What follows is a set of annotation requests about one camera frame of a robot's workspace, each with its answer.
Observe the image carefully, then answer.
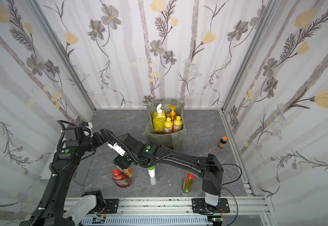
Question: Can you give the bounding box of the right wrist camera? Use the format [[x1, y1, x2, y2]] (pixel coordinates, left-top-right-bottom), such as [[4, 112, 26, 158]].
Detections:
[[107, 143, 126, 156]]

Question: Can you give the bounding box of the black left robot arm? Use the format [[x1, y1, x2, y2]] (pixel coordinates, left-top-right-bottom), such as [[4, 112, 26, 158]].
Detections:
[[20, 120, 108, 226]]

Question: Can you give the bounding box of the orange bottle yellow cap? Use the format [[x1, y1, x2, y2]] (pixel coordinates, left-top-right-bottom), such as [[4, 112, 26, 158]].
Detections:
[[173, 116, 183, 132], [118, 166, 133, 178], [164, 118, 173, 134]]

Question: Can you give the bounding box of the large yellow pump soap bottle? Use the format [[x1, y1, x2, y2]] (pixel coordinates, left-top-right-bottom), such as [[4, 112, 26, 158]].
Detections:
[[152, 103, 166, 134]]

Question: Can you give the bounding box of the small bottle orange cap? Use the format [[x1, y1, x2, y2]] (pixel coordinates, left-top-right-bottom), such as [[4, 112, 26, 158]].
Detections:
[[218, 136, 228, 148]]

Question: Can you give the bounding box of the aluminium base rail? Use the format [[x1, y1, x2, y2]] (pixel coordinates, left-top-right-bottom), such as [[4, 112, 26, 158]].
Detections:
[[36, 196, 272, 226]]

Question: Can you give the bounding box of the green fabric shopping bag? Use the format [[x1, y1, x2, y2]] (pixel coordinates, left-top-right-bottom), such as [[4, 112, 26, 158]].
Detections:
[[143, 100, 187, 150]]

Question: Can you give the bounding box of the green bottle red cap front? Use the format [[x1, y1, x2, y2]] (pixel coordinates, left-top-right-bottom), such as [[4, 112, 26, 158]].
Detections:
[[181, 173, 195, 194]]

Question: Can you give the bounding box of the white bottle green cap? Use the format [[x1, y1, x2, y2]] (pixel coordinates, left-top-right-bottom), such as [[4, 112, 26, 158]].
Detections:
[[148, 166, 157, 185]]

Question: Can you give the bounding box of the large orange pump soap bottle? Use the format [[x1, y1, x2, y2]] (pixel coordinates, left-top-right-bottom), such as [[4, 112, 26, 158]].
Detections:
[[166, 105, 177, 121]]

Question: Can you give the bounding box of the red soap bottle red cap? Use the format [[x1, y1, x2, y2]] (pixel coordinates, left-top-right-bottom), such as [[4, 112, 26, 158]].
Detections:
[[112, 169, 132, 188]]

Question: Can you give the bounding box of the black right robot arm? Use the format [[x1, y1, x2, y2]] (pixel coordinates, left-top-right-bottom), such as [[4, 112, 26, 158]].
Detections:
[[100, 129, 242, 215]]

